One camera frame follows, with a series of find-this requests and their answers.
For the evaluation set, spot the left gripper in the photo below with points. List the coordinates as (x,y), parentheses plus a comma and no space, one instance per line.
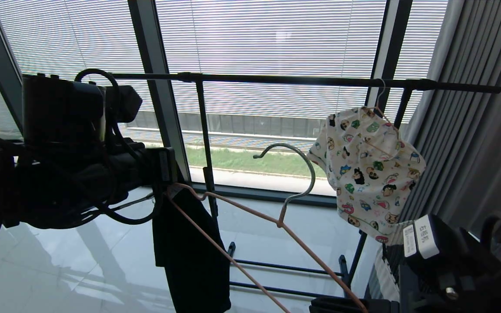
(146,167)

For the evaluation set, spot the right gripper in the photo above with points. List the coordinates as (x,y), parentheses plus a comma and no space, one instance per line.
(415,295)

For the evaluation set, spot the white laundry basket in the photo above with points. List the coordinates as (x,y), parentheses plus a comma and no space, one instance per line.
(386,274)

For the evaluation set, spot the black clothes rack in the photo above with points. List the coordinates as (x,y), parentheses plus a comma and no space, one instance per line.
(276,80)

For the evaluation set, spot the black garment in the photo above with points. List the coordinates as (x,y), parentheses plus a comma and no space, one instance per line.
(194,261)

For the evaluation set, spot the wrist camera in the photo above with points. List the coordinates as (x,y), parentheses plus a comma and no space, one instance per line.
(125,103)
(433,239)

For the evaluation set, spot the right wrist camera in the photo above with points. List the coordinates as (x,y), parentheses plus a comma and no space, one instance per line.
(433,239)

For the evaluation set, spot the window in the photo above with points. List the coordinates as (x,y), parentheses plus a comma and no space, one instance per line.
(276,43)

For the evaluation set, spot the pink clothes hanger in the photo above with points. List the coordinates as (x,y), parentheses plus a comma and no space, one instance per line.
(381,93)
(307,250)

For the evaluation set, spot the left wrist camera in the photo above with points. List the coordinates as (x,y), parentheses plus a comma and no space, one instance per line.
(125,103)

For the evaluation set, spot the cream printed garment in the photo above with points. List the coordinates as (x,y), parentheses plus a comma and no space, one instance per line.
(372,174)

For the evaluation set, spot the brown curtain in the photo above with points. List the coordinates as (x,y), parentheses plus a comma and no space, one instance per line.
(476,130)

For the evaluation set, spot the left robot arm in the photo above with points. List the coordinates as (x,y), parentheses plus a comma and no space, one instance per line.
(59,113)

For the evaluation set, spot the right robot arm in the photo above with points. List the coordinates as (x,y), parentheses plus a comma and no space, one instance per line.
(494,287)

